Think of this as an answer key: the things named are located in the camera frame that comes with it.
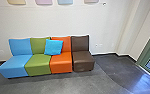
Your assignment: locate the green framed glass door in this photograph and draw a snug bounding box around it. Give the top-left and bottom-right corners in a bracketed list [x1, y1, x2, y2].
[135, 19, 150, 83]

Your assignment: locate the brown sofa seat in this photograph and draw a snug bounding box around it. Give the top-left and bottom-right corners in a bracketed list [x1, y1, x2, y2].
[70, 34, 96, 73]

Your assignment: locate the orange sofa seat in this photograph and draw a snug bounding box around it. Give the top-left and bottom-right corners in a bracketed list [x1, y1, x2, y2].
[49, 35, 74, 75]

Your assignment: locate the light blue cushion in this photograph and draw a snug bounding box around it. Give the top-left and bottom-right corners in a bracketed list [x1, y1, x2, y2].
[44, 39, 64, 56]

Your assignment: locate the green sofa seat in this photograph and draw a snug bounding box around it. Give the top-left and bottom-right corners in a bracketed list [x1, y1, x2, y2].
[24, 36, 53, 77]

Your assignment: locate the blue sofa seat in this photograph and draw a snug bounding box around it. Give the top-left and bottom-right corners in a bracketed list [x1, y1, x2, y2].
[0, 37, 34, 79]

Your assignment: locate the beige wall art panel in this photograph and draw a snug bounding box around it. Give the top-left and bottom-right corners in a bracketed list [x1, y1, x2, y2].
[84, 0, 99, 4]

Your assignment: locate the pink purple wall art panel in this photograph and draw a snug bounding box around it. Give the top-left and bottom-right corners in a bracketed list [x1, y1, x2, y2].
[35, 0, 54, 6]

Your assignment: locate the yellow wall art panel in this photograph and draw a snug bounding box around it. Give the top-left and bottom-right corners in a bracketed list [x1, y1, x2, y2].
[7, 0, 27, 5]

